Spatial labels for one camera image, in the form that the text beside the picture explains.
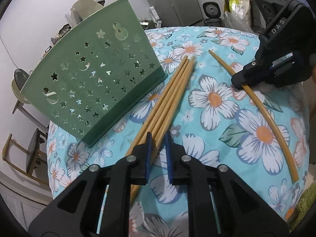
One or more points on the silver fridge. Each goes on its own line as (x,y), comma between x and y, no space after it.
(180,2)

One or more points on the white door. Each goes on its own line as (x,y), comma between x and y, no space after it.
(22,202)

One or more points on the army green bag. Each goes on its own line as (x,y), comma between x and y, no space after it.
(145,24)

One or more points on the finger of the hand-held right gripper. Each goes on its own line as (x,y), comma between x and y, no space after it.
(284,66)
(249,76)

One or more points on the wooden chopstick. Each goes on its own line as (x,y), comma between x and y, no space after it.
(162,96)
(271,118)

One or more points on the black rice cooker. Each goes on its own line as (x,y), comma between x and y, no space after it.
(211,12)

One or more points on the blue floral blanket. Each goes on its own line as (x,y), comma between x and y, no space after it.
(222,133)

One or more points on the green plastic utensil holder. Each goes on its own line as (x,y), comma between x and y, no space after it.
(81,37)

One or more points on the wooden chair with dark seat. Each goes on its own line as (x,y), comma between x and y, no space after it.
(33,150)

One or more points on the white flat board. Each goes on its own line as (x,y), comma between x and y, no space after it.
(155,16)

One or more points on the yellow rice bag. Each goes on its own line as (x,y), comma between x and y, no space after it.
(239,7)

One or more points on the black box with green light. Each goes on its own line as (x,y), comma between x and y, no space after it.
(266,12)

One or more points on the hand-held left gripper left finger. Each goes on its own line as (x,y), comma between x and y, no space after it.
(148,153)

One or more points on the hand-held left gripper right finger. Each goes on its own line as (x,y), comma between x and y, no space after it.
(168,158)

